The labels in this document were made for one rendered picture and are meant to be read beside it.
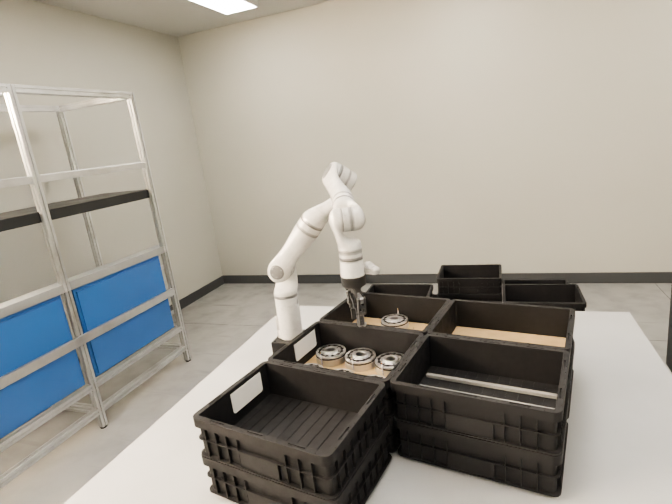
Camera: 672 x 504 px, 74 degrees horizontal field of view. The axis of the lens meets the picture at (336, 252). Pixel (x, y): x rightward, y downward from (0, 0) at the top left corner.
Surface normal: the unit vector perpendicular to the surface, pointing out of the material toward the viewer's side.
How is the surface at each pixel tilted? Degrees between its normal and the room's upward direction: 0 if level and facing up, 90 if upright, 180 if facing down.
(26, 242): 90
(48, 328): 90
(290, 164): 90
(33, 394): 90
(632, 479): 0
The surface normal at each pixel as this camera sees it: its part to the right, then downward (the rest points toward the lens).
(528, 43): -0.33, 0.27
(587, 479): -0.11, -0.96
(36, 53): 0.94, -0.03
